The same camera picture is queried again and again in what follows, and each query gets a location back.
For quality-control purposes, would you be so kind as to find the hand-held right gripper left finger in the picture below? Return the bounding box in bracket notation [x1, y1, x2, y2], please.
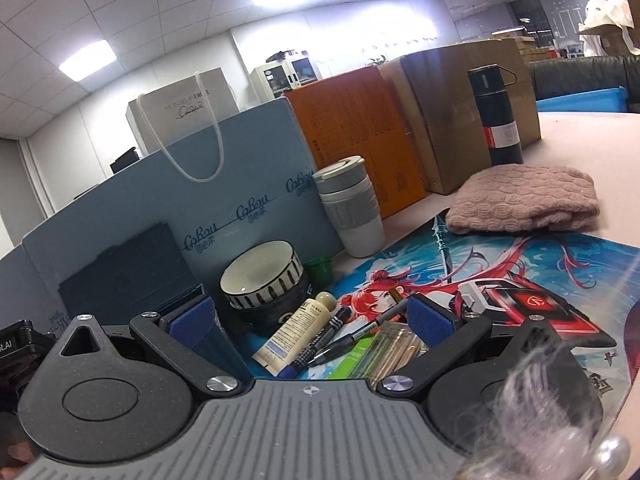
[60, 296, 251, 397]

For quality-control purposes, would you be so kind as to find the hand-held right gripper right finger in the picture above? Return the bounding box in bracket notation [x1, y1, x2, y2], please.
[375, 294, 568, 401]

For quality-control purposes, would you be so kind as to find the cream lotion tube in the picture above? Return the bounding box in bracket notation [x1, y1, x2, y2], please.
[251, 291, 339, 374]

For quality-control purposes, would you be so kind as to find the black marker pen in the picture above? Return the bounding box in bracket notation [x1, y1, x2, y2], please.
[276, 307, 351, 380]

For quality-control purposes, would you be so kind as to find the clear pen pack green card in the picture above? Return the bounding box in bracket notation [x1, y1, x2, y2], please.
[329, 322, 432, 382]

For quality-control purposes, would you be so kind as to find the dark blue storage box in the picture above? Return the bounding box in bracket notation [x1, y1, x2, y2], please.
[57, 221, 207, 322]

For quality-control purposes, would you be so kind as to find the dark ceramic bowl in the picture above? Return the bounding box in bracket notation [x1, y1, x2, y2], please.
[234, 275, 317, 333]

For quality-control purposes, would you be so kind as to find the black ballpoint pen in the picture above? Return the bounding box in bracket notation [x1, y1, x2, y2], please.
[309, 322, 382, 367]

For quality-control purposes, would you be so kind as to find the white striped ceramic bowl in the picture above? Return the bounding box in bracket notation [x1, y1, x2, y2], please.
[220, 240, 306, 312]

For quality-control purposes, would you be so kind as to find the printed anime desk mat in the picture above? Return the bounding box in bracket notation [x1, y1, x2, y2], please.
[299, 214, 640, 443]

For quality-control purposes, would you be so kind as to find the small green plastic cup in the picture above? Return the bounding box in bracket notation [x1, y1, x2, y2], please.
[304, 256, 335, 287]

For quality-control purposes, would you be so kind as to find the grey white travel cup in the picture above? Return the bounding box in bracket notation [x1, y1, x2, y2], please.
[311, 155, 386, 259]

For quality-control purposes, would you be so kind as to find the grey fluffy pearl hair clip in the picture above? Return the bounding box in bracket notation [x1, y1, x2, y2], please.
[457, 345, 632, 480]

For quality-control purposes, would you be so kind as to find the pink knitted cloth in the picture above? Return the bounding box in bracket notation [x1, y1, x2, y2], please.
[444, 164, 601, 236]

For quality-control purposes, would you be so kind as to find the light blue paper bag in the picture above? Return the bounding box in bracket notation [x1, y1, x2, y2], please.
[0, 72, 347, 342]

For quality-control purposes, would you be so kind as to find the dark monitor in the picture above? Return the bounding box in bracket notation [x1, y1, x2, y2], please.
[109, 146, 142, 175]

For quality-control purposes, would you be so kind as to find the orange cardboard box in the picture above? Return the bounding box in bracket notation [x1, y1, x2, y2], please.
[281, 65, 432, 221]

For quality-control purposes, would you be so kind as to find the dark blue thermos bottle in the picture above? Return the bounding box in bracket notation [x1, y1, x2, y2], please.
[467, 64, 524, 167]

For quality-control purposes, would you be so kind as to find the white paper gift bag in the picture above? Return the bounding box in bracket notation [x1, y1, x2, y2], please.
[125, 67, 239, 157]

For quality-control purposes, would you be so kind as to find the brown cardboard box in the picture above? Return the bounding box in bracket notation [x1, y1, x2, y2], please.
[379, 37, 544, 196]

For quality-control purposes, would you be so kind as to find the blue plastic bin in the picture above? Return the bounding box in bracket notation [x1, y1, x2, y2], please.
[536, 86, 629, 114]

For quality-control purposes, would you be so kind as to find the white cabinet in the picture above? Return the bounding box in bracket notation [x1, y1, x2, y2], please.
[249, 51, 322, 102]

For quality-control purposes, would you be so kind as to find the black sofa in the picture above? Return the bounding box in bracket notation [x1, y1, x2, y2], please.
[526, 54, 640, 102]

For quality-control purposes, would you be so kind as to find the stack of cardboard cartons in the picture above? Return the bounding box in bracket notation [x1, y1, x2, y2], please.
[510, 0, 640, 61]

